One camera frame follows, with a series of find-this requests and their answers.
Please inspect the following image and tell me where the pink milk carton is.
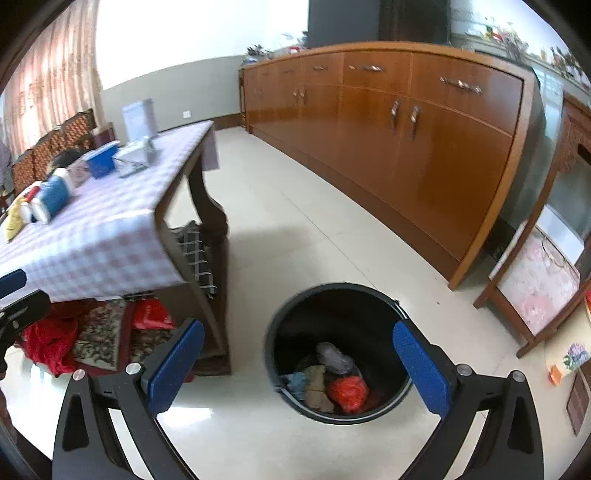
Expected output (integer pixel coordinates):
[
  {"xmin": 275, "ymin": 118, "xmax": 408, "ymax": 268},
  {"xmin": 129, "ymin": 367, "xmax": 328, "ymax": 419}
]
[{"xmin": 66, "ymin": 157, "xmax": 92, "ymax": 188}]

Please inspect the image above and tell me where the black flat television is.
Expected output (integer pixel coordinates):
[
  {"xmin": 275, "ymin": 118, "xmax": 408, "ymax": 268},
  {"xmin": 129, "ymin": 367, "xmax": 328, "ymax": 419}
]
[{"xmin": 308, "ymin": 0, "xmax": 451, "ymax": 48}]

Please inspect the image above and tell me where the pink patterned curtain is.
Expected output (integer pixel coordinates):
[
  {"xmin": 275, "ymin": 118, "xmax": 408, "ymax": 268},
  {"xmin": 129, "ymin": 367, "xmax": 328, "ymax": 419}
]
[{"xmin": 2, "ymin": 1, "xmax": 105, "ymax": 157}]

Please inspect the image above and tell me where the red white paper cup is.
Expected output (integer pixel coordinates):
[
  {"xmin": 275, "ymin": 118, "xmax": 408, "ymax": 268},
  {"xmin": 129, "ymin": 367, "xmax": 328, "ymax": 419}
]
[{"xmin": 19, "ymin": 181, "xmax": 42, "ymax": 222}]

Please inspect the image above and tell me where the black trash bucket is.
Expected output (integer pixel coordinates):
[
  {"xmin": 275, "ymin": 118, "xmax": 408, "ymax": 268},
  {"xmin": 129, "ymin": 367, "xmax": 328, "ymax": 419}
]
[{"xmin": 263, "ymin": 283, "xmax": 412, "ymax": 425}]

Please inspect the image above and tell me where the pink floral framed panel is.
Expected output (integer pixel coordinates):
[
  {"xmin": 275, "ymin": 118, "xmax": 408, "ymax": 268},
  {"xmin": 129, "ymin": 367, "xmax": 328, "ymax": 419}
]
[{"xmin": 498, "ymin": 225, "xmax": 584, "ymax": 335}]

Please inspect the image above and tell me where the wooden bench sofa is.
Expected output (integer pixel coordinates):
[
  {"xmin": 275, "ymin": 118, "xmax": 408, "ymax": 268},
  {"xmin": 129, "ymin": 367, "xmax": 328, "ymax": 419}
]
[{"xmin": 11, "ymin": 109, "xmax": 115, "ymax": 194}]

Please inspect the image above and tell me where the patterned red rug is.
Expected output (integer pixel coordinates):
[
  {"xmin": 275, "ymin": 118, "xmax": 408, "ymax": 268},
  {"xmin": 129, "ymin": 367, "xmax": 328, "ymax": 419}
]
[{"xmin": 16, "ymin": 296, "xmax": 176, "ymax": 377}]

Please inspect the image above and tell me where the white rectangular tin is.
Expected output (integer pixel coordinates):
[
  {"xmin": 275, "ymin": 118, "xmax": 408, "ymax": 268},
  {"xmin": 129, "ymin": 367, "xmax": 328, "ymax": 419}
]
[{"xmin": 121, "ymin": 99, "xmax": 158, "ymax": 143}]

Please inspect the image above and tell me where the light blue cloth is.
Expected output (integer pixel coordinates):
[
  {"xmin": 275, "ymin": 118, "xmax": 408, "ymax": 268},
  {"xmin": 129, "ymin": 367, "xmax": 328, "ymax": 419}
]
[{"xmin": 280, "ymin": 372, "xmax": 308, "ymax": 402}]

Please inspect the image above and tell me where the blue white paper cup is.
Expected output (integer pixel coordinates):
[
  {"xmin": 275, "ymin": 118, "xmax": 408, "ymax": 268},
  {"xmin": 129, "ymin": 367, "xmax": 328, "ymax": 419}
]
[{"xmin": 31, "ymin": 168, "xmax": 76, "ymax": 224}]

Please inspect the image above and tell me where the carved wooden side stand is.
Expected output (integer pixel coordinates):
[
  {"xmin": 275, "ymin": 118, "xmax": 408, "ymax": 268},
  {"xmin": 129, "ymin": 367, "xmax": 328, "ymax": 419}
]
[{"xmin": 474, "ymin": 93, "xmax": 590, "ymax": 358}]

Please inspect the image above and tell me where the yellow cloth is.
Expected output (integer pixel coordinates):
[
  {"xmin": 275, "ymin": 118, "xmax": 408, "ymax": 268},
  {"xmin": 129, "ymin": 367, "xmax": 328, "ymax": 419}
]
[{"xmin": 5, "ymin": 197, "xmax": 24, "ymax": 242}]

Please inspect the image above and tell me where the potted plant on sideboard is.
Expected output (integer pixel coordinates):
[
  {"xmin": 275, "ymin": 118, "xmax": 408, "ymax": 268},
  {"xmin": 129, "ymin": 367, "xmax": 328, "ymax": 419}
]
[{"xmin": 242, "ymin": 44, "xmax": 273, "ymax": 65}]

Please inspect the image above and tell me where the green white carton box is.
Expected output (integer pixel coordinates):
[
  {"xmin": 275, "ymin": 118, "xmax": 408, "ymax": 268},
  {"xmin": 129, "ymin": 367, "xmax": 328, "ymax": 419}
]
[{"xmin": 113, "ymin": 136, "xmax": 157, "ymax": 178}]

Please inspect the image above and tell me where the checkered tablecloth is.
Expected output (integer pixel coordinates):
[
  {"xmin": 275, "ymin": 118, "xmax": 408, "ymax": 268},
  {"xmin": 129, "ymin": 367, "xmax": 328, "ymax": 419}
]
[{"xmin": 1, "ymin": 121, "xmax": 217, "ymax": 306}]

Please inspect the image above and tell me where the beige cloth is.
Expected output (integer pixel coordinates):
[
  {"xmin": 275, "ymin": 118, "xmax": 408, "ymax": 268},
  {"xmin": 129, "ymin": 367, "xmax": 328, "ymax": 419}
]
[{"xmin": 304, "ymin": 365, "xmax": 335, "ymax": 413}]

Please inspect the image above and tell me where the black cast iron teapot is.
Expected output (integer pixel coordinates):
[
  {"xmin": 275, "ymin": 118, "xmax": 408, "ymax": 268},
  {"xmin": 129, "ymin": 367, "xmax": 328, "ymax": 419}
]
[{"xmin": 47, "ymin": 146, "xmax": 88, "ymax": 174}]

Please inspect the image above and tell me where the blue plastic bowl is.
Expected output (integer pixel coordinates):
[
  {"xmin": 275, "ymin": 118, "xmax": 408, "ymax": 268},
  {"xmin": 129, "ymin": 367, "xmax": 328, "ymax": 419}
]
[{"xmin": 82, "ymin": 140, "xmax": 120, "ymax": 179}]

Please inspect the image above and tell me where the wooden sideboard cabinet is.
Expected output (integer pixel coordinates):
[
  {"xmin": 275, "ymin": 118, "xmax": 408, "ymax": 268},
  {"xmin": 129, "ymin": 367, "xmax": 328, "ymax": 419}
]
[{"xmin": 240, "ymin": 42, "xmax": 541, "ymax": 288}]

